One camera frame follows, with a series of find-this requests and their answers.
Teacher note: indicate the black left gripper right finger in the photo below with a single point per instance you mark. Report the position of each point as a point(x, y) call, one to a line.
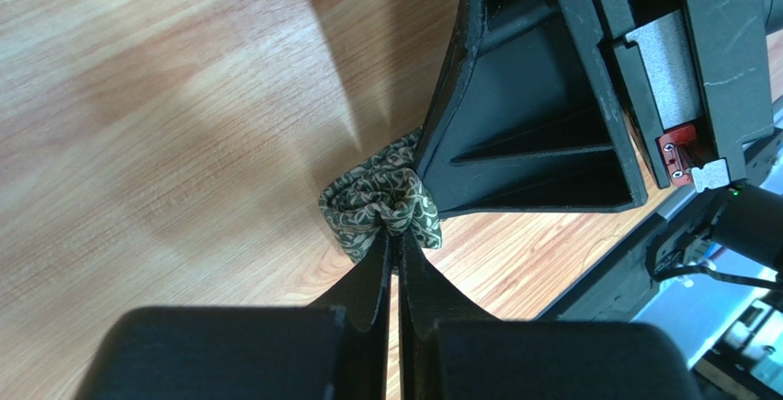
point(451, 348)

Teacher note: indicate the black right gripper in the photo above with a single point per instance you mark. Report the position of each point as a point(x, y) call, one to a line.
point(528, 111)

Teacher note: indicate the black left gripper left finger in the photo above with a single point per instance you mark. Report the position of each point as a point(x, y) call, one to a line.
point(333, 348)

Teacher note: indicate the green patterned tie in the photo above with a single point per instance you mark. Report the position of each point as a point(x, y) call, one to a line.
point(381, 193)

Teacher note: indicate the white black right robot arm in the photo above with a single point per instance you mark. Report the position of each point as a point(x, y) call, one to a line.
point(560, 105)

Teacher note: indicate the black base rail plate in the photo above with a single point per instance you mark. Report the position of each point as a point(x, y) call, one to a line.
point(707, 270)

